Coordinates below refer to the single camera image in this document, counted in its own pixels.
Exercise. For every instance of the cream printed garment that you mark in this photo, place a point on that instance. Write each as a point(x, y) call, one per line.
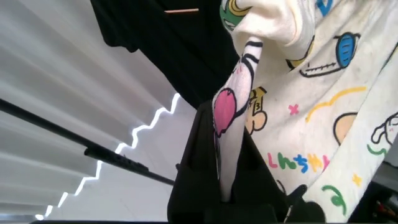
point(311, 93)

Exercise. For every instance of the black garment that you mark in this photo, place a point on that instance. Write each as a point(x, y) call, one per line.
point(186, 46)

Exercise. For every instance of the white curtain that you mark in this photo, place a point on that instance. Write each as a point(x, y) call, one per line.
point(62, 62)

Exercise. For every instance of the black clothes rack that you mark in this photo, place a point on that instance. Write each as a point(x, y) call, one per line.
point(93, 149)

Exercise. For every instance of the pink clothes hanger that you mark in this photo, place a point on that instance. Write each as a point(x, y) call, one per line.
point(182, 11)

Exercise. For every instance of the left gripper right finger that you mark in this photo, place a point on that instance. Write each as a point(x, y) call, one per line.
point(255, 199)

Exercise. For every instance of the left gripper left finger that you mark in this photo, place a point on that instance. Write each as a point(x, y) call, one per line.
point(192, 193)

